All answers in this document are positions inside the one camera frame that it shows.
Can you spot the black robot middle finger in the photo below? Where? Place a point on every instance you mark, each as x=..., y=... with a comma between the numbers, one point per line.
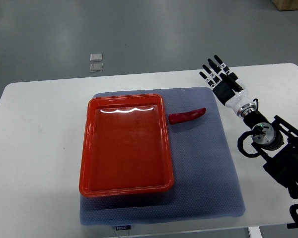
x=218, y=72

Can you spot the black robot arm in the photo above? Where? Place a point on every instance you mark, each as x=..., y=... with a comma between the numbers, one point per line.
x=276, y=142

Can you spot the red plastic tray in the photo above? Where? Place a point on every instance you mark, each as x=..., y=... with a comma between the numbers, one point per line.
x=126, y=147

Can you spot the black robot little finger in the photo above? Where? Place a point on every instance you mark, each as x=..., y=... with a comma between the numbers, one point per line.
x=209, y=81

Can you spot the blue-grey mesh mat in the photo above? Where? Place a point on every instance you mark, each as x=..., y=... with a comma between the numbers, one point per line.
x=205, y=180

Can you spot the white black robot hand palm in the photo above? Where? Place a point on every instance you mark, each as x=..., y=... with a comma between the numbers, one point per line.
x=238, y=101

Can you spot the black label tag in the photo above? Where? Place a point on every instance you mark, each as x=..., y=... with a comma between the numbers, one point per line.
x=123, y=228

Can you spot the cardboard box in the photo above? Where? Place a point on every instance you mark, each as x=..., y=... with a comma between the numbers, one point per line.
x=286, y=5

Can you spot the white table leg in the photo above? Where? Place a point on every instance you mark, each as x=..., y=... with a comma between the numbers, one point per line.
x=254, y=232

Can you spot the upper metal floor plate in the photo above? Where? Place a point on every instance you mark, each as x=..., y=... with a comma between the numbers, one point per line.
x=96, y=57

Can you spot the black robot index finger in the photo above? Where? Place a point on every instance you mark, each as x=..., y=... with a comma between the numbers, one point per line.
x=221, y=67

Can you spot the red chili pepper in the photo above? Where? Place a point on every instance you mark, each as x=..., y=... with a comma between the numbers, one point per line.
x=186, y=116

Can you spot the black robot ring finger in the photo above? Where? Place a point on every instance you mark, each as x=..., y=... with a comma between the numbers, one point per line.
x=211, y=74

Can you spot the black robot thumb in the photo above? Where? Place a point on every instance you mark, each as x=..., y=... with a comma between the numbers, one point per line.
x=231, y=81

